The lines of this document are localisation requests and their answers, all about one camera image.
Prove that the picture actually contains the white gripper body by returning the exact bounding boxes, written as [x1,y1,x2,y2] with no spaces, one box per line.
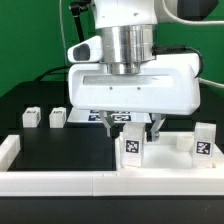
[67,36,200,115]

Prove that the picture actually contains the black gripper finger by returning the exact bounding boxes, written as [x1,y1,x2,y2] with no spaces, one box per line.
[147,114,166,142]
[99,110,119,139]

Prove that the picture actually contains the white square tabletop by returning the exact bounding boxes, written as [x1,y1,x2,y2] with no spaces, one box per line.
[115,132,224,170]

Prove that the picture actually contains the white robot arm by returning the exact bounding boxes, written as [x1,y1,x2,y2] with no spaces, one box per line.
[67,0,219,141]

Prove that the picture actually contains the white U-shaped fence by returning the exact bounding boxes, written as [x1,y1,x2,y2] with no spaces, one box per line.
[0,135,224,197]

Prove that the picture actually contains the white marker base plate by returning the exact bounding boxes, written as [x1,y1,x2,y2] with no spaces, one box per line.
[67,108,151,123]

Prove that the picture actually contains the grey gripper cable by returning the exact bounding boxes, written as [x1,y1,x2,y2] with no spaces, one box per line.
[151,0,224,88]

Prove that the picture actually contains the black cable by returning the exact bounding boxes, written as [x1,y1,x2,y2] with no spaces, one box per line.
[33,64,73,82]

